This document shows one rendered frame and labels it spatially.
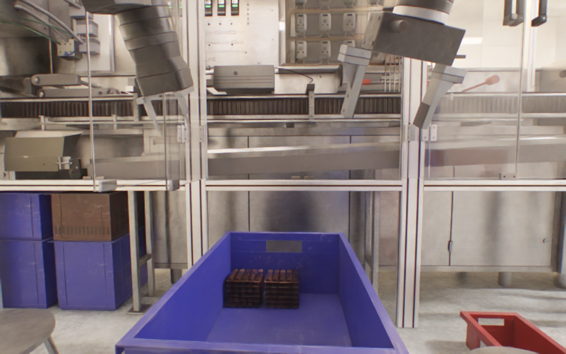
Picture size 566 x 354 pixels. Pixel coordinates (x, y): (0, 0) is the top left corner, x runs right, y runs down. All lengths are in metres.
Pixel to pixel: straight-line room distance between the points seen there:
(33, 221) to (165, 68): 1.30
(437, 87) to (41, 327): 1.05
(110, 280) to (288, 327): 0.91
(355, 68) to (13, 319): 1.06
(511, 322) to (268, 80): 1.32
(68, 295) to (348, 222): 1.34
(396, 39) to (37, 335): 1.01
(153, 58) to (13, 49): 2.00
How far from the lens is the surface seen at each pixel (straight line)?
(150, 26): 0.47
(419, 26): 0.48
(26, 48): 2.39
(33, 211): 1.67
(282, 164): 1.18
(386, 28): 0.46
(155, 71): 0.48
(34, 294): 1.78
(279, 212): 1.46
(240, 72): 1.36
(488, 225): 1.77
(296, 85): 1.65
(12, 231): 1.75
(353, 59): 0.46
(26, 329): 1.05
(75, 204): 1.53
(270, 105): 1.36
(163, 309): 0.59
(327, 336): 0.85
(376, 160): 1.23
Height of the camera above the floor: 0.69
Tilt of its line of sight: 4 degrees down
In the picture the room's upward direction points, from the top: straight up
